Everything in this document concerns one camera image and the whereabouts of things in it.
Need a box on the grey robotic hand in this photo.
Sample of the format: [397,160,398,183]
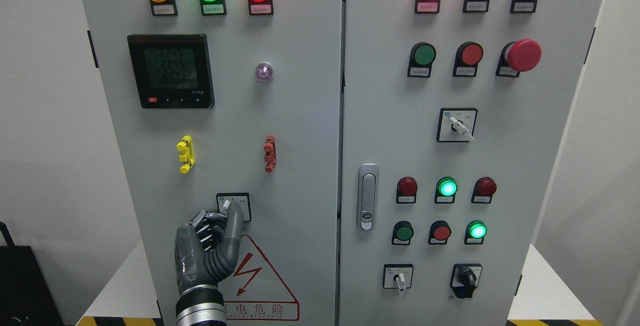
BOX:
[174,201,243,295]

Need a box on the white rotary selector switch door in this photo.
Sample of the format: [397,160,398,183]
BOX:
[215,192,252,222]

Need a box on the red electrical hazard warning sticker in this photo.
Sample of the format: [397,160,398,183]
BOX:
[219,234,300,322]

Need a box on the yellow terminal connector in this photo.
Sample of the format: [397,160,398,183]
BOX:
[176,135,195,174]

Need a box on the red terminal connector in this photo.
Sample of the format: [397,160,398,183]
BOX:
[263,135,277,174]

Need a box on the grey electrical cabinet left door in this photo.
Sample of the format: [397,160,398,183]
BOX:
[82,0,342,326]

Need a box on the grey electrical cabinet door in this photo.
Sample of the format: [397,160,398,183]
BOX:
[338,0,602,326]
[82,0,342,326]

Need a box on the black digital power meter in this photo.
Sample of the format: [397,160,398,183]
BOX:
[126,33,215,109]

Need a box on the black bag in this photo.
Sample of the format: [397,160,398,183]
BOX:
[0,222,63,326]

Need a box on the small purple clear lamp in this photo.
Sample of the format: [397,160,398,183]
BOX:
[254,62,274,83]

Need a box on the dark red indicator lower left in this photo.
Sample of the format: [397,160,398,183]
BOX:
[396,176,418,205]

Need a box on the dark red indicator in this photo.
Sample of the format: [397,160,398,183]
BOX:
[471,176,498,205]
[396,176,418,205]

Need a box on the red push button lower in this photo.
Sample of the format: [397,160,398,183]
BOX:
[427,220,451,246]

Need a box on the red push button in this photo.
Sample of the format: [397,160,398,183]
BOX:
[452,41,483,78]
[427,220,451,246]

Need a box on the green lit indicator middle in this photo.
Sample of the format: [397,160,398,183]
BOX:
[434,176,458,205]

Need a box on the green lit push button lower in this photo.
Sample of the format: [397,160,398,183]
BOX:
[464,220,487,246]

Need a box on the dark red indicator lower right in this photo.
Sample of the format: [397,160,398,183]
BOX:
[471,176,498,205]

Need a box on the green push button upper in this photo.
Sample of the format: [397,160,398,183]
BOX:
[407,42,437,78]

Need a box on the grey electrical cabinet right door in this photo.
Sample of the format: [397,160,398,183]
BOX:
[338,0,602,326]

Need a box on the red push button upper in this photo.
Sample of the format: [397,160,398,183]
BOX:
[452,41,483,78]

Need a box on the red mushroom emergency stop button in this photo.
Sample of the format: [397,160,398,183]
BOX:
[495,38,542,78]

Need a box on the silver door lock handle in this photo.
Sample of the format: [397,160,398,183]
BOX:
[356,163,379,231]

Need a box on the white rotary switch right lower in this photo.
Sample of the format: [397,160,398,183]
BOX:
[382,263,414,294]

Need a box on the white rotary switch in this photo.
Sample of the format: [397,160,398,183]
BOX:
[436,107,478,143]
[382,263,414,294]

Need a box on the black rotary knob switch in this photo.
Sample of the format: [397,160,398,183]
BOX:
[450,263,483,299]

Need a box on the white rotary switch right upper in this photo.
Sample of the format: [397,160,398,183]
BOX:
[436,107,478,143]

